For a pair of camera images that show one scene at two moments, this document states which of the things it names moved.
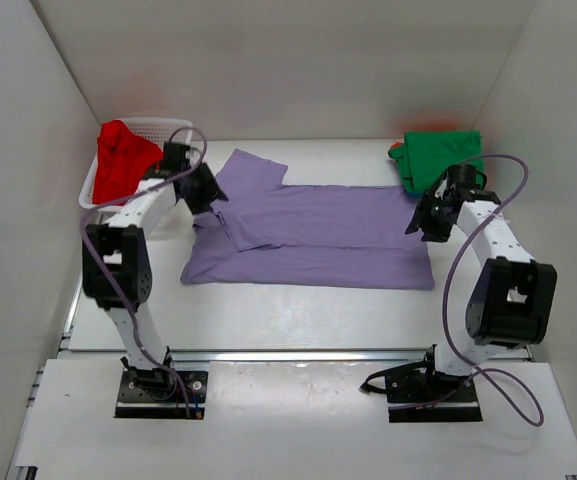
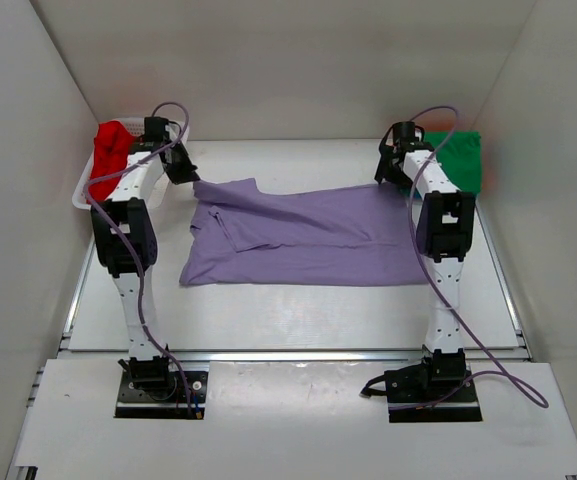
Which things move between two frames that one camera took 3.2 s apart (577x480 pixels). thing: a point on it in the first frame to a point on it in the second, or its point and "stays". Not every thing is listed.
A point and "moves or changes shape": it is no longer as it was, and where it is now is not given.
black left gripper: x=212 y=192 to x=187 y=174
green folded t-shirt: x=424 y=156 stays
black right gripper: x=430 y=232 to x=384 y=173
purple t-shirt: x=269 y=234 moves or changes shape
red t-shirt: x=124 y=157 stays
